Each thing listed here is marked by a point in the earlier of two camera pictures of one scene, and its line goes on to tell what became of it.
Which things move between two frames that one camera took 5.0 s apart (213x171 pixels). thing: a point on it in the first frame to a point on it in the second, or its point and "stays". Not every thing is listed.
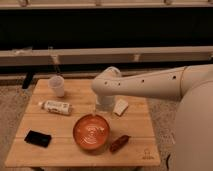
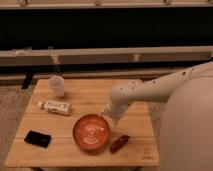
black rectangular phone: (38, 139) stays
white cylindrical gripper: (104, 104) to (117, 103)
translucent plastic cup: (57, 82) stays
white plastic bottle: (53, 106) stays
